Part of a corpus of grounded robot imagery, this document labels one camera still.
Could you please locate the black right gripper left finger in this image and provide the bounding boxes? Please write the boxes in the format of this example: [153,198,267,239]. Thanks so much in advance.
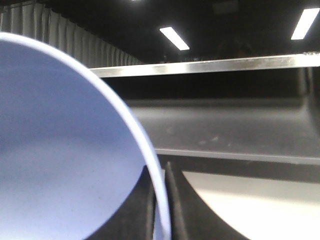
[88,166,156,240]

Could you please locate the ceiling light panel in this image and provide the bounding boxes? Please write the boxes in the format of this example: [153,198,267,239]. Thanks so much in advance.
[159,26,190,51]
[290,7,320,41]

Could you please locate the grey curtain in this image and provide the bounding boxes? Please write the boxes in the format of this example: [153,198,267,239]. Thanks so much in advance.
[0,0,142,68]

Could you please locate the light blue plastic bowl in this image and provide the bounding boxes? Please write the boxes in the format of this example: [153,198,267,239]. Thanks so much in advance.
[0,32,172,240]

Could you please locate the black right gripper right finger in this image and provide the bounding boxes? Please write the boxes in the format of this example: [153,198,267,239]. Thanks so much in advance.
[165,161,247,240]

